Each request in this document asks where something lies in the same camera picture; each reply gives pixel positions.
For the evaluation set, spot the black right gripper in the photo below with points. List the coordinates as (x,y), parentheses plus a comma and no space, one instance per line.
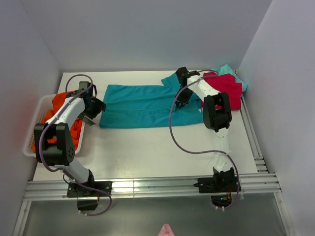
(182,101)

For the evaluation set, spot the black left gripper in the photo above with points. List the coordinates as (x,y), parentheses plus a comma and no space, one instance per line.
(99,106)

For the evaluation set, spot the teal t-shirt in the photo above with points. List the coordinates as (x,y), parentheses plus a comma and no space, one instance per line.
(139,106)

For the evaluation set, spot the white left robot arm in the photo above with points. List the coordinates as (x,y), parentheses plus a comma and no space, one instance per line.
(53,142)

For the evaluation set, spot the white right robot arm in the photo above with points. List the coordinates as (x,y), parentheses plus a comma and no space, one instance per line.
(216,116)

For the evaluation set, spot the orange t-shirt in basket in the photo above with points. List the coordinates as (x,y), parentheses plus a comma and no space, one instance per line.
(52,103)

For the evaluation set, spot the folded red t-shirt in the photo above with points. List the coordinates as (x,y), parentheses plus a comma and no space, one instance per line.
(226,83)

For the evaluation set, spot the folded teal t-shirt underneath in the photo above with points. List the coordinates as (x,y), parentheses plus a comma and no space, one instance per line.
(226,69)

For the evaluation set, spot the white plastic laundry basket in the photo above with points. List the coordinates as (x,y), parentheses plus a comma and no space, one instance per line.
(32,137)

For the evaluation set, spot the black box under left base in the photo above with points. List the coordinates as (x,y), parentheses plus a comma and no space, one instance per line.
(87,205)

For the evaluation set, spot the pink object at bottom edge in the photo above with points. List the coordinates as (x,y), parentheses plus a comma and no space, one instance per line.
(166,231)

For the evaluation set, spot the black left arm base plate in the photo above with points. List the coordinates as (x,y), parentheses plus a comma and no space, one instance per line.
(98,189)

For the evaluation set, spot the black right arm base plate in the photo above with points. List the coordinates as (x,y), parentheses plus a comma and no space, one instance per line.
(216,185)

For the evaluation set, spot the aluminium front rail frame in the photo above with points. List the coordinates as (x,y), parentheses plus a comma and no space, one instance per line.
(152,187)

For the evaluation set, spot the aluminium right side rail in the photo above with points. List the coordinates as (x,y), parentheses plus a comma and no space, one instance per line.
(247,149)

